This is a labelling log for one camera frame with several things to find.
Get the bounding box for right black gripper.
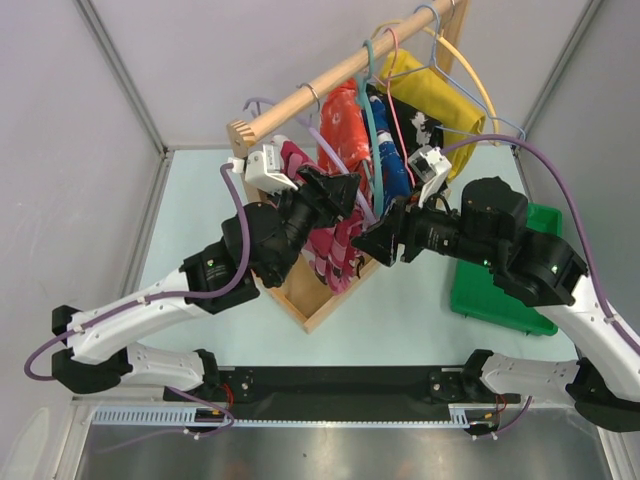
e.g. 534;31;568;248
350;181;500;269

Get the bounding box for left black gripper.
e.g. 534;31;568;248
265;165;361;285

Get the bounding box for pink camouflage trousers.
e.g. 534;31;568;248
271;134;372;294

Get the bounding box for purple hanger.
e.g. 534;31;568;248
242;97;378;227

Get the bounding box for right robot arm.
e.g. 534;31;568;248
352;177;639;433

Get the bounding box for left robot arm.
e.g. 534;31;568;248
51;166;360;401

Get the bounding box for blue patterned trousers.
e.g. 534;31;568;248
366;84;411;209

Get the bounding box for orange white trousers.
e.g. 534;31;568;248
319;79;371;183

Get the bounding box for black white trousers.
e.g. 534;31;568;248
383;95;444;159

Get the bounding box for teal hanger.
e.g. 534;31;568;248
356;39;384;217

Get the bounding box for pink hanger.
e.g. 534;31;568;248
382;27;421;186

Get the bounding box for yellow trousers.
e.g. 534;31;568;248
377;48;487;184

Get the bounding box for yellow hanger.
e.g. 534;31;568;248
369;19;502;134

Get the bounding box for green plastic tray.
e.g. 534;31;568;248
449;200;564;337

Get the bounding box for wooden clothes rack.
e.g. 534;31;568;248
226;1;468;333

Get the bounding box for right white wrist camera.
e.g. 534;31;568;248
408;146;452;208

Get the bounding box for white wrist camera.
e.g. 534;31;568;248
408;146;452;208
227;144;298;194

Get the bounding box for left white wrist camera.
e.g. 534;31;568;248
227;144;298;194

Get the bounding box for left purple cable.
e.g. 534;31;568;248
24;164;251;384

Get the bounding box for purple cable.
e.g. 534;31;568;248
24;164;251;384
442;135;640;356

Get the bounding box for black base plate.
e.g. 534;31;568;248
191;365;521;421

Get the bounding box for light blue wire hanger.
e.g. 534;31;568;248
369;4;527;149

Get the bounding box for white cable duct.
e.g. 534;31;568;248
91;406;490;429

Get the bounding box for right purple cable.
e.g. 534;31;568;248
442;135;640;356

